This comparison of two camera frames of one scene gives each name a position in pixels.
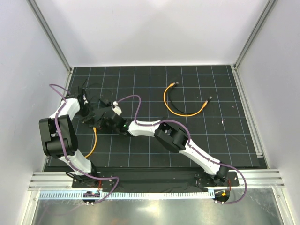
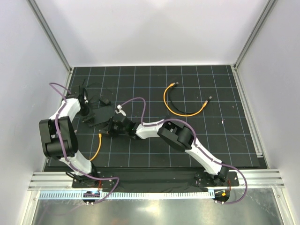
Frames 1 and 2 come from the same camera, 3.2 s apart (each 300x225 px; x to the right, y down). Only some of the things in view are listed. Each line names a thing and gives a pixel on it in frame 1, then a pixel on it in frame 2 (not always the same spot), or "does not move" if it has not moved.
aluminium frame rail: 258,180 does not move
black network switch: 101,114 does not move
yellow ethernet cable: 94,130 → 100,135
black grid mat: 205,101 does not move
